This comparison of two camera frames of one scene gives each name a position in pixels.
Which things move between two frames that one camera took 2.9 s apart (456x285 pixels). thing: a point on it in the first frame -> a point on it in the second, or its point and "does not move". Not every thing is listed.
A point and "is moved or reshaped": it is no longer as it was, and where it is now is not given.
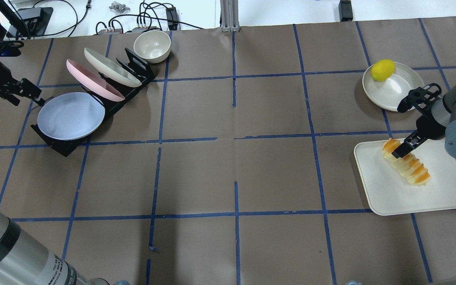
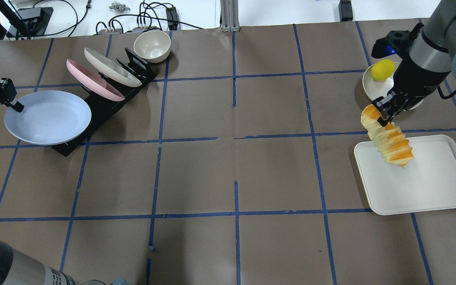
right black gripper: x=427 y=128 -> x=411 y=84
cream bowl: x=152 y=46 does not move
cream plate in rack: x=110 y=69 does not move
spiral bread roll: x=410 y=167 -> x=391 y=141
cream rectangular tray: x=391 y=192 does not move
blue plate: x=70 y=115 is moved or reshaped
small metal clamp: x=120 y=8 does not move
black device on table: x=345 y=10 does not move
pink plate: x=93 y=82 does not move
